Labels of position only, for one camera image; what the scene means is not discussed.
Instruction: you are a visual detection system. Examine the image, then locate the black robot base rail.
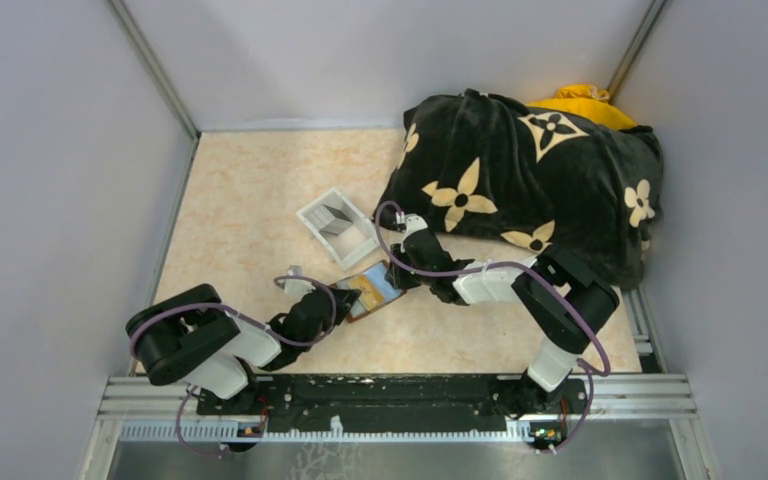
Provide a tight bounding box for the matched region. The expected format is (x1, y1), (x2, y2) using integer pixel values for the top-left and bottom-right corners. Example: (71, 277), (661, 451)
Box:
(196, 373), (586, 434)

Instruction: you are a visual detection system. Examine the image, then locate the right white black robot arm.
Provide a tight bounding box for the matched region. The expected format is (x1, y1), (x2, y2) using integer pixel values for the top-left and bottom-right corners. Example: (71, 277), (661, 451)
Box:
(385, 226), (619, 412)

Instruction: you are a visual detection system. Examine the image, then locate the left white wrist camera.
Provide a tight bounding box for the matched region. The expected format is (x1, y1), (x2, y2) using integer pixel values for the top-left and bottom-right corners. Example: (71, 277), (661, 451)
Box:
(280, 265), (316, 301)

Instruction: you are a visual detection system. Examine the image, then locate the white translucent plastic card box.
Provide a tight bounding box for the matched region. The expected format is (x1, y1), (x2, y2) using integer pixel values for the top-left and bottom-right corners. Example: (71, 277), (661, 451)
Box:
(296, 188), (379, 271)

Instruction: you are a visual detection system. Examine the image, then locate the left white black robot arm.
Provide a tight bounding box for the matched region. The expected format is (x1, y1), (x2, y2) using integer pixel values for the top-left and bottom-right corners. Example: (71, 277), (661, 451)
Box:
(125, 275), (361, 414)

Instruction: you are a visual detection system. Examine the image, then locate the black floral plush blanket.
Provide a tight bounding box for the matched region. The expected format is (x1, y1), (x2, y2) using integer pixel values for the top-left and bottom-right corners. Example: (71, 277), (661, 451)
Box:
(372, 89), (665, 289)

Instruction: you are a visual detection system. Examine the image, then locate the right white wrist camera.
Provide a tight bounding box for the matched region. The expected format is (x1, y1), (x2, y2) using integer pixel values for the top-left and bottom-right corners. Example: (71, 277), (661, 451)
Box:
(396, 212), (428, 238)

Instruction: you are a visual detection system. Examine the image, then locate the brown leather card holder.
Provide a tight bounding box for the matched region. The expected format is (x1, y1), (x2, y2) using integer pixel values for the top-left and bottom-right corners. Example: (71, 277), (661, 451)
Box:
(331, 260), (406, 323)

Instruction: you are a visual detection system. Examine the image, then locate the yellow cloth bundle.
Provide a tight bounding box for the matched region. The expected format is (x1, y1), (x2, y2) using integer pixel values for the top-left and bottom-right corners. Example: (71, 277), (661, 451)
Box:
(527, 84), (638, 130)

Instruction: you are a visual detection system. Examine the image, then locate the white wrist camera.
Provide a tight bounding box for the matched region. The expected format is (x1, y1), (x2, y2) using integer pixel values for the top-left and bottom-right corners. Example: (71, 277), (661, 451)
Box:
(396, 212), (428, 238)
(280, 265), (316, 301)

